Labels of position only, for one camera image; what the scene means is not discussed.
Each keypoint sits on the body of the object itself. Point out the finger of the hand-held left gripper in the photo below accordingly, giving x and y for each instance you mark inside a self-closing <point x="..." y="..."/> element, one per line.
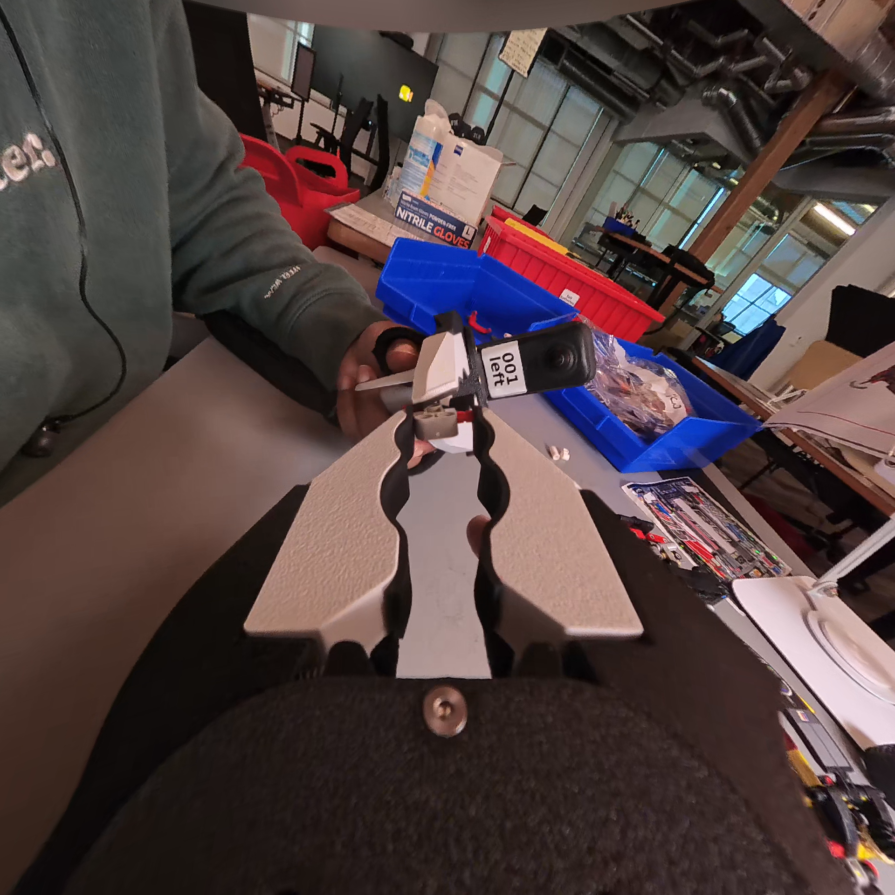
<point x="444" y="367"/>
<point x="447" y="445"/>

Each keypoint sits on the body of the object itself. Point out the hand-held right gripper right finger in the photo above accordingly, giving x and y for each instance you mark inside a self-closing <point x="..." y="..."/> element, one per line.
<point x="559" y="559"/>

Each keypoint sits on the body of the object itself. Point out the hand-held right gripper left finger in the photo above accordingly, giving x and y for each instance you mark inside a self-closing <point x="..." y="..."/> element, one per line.
<point x="328" y="559"/>

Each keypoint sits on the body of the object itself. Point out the person's left forearm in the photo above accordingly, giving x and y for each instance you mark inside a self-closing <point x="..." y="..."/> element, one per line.
<point x="266" y="266"/>

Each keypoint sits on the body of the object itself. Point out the plastic bag of lego parts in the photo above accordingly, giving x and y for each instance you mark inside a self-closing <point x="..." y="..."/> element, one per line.
<point x="636" y="391"/>

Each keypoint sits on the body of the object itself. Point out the lego instruction booklet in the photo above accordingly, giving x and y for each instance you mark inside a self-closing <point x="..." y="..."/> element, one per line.
<point x="706" y="524"/>

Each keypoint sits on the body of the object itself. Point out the lego car model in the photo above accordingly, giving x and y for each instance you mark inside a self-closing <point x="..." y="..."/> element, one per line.
<point x="846" y="811"/>

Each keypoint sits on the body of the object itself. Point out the person's left hand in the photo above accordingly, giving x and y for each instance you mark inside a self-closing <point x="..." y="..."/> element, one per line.
<point x="360" y="416"/>

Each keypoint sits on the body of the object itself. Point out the blue plastic bin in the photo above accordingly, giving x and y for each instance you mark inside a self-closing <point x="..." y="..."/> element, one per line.
<point x="419" y="280"/>
<point x="594" y="419"/>
<point x="517" y="293"/>

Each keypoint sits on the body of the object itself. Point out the red plastic bin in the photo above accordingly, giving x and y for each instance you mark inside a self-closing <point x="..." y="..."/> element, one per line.
<point x="594" y="287"/>

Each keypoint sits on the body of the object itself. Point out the yellow plastic tray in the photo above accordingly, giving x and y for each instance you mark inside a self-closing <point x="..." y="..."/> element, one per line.
<point x="535" y="234"/>

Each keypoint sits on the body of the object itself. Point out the blue glove box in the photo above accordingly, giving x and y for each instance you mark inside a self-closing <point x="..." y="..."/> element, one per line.
<point x="433" y="224"/>

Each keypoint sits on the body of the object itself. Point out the white cardboard box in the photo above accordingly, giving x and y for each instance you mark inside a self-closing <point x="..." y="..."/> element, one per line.
<point x="465" y="175"/>

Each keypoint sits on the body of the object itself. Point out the blue cloth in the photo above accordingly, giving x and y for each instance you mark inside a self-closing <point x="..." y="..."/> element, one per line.
<point x="748" y="349"/>

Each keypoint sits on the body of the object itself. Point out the white wipes canister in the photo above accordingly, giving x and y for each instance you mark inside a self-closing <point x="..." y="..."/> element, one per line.
<point x="428" y="154"/>

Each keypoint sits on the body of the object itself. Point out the red tote bag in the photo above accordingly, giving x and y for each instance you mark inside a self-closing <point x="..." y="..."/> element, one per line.
<point x="307" y="196"/>

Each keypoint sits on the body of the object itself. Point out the hanging paper sign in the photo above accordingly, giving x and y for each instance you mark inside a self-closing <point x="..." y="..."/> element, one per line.
<point x="523" y="52"/>

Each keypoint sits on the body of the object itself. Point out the large black screen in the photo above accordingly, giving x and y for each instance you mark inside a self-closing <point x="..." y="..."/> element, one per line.
<point x="370" y="70"/>

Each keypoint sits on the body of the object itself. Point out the printed paper sheet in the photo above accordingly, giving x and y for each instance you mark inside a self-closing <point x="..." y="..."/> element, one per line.
<point x="839" y="412"/>

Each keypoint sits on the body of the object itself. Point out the small dark monitor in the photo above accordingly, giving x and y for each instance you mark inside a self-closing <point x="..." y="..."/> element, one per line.
<point x="304" y="70"/>

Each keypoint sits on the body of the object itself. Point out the person's green hoodie torso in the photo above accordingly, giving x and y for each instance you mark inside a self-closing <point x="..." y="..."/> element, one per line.
<point x="70" y="245"/>

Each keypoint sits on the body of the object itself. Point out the wooden post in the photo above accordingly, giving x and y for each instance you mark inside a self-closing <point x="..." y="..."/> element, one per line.
<point x="769" y="175"/>

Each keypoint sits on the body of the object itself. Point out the silver air duct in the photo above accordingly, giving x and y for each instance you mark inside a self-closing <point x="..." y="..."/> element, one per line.
<point x="734" y="112"/>

